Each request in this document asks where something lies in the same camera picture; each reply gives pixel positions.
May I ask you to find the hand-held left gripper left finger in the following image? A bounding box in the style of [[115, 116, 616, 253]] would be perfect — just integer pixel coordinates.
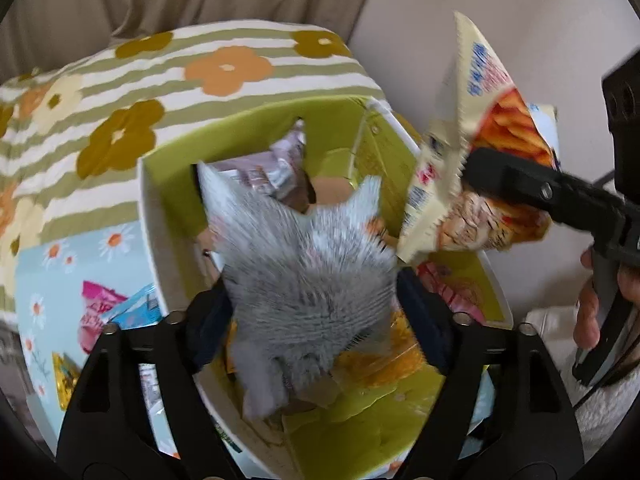
[[56, 275, 241, 480]]

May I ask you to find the clear gold snack packet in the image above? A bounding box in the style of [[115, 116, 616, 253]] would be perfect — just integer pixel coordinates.
[[52, 351, 84, 412]]

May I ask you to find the cream orange chips packet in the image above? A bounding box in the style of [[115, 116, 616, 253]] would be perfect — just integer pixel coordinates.
[[397, 10, 562, 267]]

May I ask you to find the floral striped blanket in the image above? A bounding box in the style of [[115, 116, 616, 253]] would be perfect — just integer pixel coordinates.
[[0, 22, 422, 312]]

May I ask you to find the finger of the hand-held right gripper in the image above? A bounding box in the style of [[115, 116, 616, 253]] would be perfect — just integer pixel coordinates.
[[462, 147, 626, 235]]

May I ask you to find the white plush cloth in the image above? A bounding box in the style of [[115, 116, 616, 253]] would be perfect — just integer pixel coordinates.
[[520, 305, 640, 462]]

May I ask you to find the magenta striped snack packet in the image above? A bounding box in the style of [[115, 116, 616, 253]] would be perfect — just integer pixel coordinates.
[[79, 280, 132, 357]]

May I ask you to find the light blue snack packet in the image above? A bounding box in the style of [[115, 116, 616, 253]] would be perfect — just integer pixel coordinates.
[[102, 282, 164, 332]]

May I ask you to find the purple silver snack packet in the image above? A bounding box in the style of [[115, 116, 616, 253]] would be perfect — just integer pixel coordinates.
[[215, 119, 309, 202]]

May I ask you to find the green cardboard box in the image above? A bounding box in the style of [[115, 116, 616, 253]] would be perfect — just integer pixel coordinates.
[[137, 95, 514, 480]]

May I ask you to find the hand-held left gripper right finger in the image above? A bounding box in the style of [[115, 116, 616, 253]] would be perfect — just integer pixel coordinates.
[[395, 266, 586, 480]]

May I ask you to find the orange white snack packet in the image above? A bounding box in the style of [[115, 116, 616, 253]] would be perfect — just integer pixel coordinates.
[[330, 310, 427, 392]]

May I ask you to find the pale pink snack packet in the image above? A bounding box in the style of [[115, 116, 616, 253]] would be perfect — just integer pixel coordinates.
[[415, 260, 484, 324]]

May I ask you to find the person's right hand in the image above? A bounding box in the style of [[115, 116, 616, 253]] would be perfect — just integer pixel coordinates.
[[574, 249, 601, 351]]

